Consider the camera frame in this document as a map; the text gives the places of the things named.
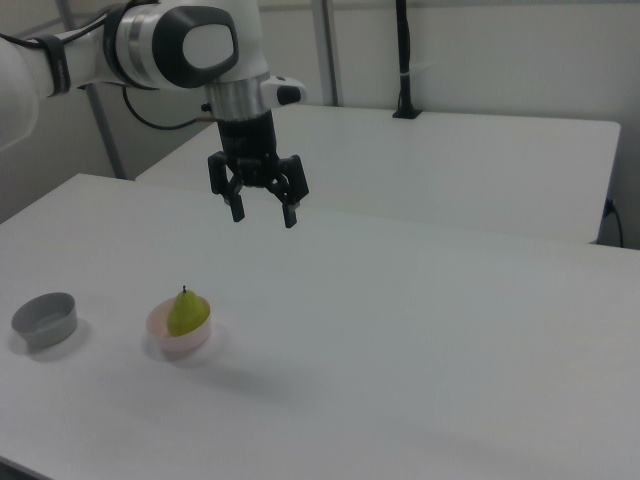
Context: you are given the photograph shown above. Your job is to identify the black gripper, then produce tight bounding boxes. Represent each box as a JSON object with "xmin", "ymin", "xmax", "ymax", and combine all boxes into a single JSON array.
[{"xmin": 207, "ymin": 112, "xmax": 309, "ymax": 230}]

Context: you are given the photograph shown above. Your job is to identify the green pear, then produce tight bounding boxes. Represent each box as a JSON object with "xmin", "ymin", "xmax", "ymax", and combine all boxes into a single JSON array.
[{"xmin": 166, "ymin": 284, "xmax": 211, "ymax": 337}]

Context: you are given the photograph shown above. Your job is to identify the pink plastic bowl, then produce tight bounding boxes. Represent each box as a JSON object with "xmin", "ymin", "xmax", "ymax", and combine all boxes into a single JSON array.
[{"xmin": 145, "ymin": 298, "xmax": 217, "ymax": 359}]

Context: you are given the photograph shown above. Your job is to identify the grey plastic bowl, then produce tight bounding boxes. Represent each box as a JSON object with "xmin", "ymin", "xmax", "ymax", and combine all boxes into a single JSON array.
[{"xmin": 11, "ymin": 292, "xmax": 79, "ymax": 350}]

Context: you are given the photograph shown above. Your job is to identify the black pole with clamp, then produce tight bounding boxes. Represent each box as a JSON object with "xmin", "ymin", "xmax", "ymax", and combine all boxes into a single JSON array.
[{"xmin": 392, "ymin": 0, "xmax": 424, "ymax": 120}]

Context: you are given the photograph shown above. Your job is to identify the white side table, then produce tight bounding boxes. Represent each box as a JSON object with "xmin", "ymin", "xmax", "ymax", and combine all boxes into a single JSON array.
[{"xmin": 134, "ymin": 101, "xmax": 622, "ymax": 246}]

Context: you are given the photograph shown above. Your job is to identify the black looping arm cable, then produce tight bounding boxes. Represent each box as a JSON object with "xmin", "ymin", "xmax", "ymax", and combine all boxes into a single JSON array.
[{"xmin": 121, "ymin": 87, "xmax": 221, "ymax": 130}]

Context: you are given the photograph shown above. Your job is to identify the black cable with plug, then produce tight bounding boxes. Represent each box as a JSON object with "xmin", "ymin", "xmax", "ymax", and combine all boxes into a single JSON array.
[{"xmin": 602, "ymin": 197, "xmax": 626, "ymax": 249}]

